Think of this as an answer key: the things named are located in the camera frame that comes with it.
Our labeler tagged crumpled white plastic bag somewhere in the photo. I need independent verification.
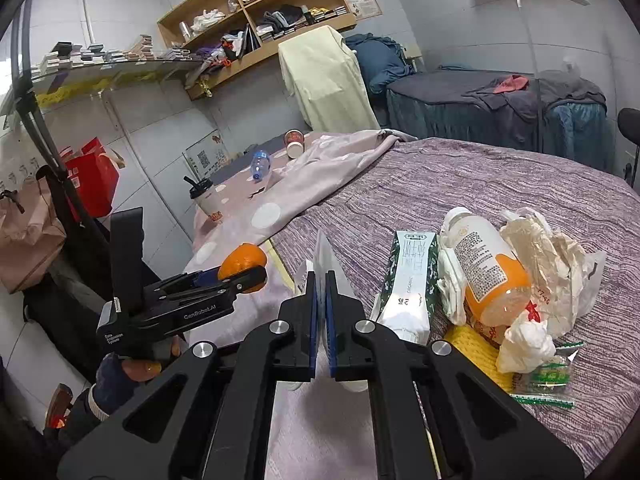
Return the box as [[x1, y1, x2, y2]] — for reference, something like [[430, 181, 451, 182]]
[[500, 207, 608, 338]]

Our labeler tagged purple striped bedspread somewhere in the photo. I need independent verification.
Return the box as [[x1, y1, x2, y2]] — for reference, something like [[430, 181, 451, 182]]
[[265, 137, 640, 480]]

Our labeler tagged clear plastic water bottle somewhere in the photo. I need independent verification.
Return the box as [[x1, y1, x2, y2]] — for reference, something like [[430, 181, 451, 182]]
[[248, 150, 272, 183]]

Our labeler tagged red paper bag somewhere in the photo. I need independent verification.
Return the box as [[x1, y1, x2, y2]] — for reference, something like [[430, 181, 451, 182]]
[[60, 136, 121, 218]]

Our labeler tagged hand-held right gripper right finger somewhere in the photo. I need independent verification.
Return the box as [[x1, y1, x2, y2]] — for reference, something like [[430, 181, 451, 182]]
[[325, 270, 585, 480]]

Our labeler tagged orange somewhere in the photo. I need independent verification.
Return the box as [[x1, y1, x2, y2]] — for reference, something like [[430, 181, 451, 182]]
[[218, 242, 268, 293]]

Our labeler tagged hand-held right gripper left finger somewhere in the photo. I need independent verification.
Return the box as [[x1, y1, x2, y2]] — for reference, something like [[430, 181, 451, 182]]
[[57, 270, 319, 480]]

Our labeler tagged clear green candy wrapper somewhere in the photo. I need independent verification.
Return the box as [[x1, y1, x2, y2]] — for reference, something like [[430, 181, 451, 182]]
[[512, 342, 585, 396], [509, 392, 576, 410]]

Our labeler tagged black stool chair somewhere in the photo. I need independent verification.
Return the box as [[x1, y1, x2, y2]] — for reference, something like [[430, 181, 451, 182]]
[[616, 107, 640, 188]]

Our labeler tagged pink red cloth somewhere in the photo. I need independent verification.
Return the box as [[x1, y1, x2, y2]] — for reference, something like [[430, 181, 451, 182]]
[[492, 74, 530, 95]]

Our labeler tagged brown paper bag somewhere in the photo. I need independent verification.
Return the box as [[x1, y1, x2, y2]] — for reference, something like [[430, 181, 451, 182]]
[[0, 165, 68, 295]]

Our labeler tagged yellow foam fruit net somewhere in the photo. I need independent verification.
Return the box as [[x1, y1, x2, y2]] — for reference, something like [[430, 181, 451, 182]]
[[444, 324, 516, 393]]

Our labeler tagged wooden wall shelf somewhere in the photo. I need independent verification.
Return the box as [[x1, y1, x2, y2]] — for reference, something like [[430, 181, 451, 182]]
[[156, 0, 358, 101]]

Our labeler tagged row of small boxes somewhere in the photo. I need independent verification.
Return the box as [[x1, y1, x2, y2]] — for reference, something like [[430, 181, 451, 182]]
[[37, 34, 193, 73]]

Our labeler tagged dark bag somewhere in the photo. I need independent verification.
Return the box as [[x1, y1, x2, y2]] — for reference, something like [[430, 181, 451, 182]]
[[22, 220, 166, 376]]

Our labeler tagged person's left hand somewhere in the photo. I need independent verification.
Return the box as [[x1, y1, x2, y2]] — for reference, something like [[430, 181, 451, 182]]
[[117, 337, 187, 377]]

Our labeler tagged white wall sign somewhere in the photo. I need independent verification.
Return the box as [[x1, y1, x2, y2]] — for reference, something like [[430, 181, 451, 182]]
[[184, 129, 232, 177]]

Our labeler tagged person's left forearm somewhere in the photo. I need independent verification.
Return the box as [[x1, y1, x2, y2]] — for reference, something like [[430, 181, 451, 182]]
[[42, 352, 138, 441]]

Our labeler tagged white cup with black lid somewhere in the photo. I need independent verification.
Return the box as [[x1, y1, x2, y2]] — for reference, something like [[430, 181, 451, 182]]
[[184, 176, 223, 221]]

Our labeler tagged orange juice plastic bottle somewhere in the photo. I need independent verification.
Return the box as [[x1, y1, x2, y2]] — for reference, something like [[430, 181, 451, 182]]
[[440, 207, 532, 326]]

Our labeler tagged pile of folded clothes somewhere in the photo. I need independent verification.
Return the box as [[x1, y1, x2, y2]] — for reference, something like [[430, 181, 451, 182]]
[[255, 4, 348, 43]]

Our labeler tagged green white milk carton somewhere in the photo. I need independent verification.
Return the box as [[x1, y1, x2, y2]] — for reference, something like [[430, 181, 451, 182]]
[[370, 230, 441, 346]]

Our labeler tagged cream cloth cover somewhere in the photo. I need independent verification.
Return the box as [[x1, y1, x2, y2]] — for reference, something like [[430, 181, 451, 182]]
[[278, 25, 381, 133]]

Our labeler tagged massage bed with grey cover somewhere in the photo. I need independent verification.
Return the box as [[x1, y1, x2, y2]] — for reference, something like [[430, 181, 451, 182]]
[[385, 65, 613, 171]]

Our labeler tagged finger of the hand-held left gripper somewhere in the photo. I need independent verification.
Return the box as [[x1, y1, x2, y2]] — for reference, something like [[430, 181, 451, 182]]
[[145, 269, 223, 293], [165, 266, 268, 307]]

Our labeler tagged black curved pole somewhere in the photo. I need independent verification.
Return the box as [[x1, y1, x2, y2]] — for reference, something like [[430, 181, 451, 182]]
[[10, 0, 101, 226]]

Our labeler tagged blue bedding pile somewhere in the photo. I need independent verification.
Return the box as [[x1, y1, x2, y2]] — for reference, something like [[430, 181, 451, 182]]
[[345, 32, 416, 96]]

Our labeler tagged crumpled white tissue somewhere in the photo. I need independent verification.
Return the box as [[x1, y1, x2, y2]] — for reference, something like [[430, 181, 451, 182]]
[[436, 247, 471, 326]]

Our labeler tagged white red crumpled wrapper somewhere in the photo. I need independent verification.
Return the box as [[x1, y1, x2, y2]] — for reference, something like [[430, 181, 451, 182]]
[[497, 305, 557, 375]]

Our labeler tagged translucent white plastic packet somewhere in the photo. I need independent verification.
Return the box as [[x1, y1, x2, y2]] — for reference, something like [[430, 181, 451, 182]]
[[294, 229, 371, 393]]

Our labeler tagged glass shelf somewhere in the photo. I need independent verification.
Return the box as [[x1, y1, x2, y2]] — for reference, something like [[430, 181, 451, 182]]
[[30, 55, 221, 96]]

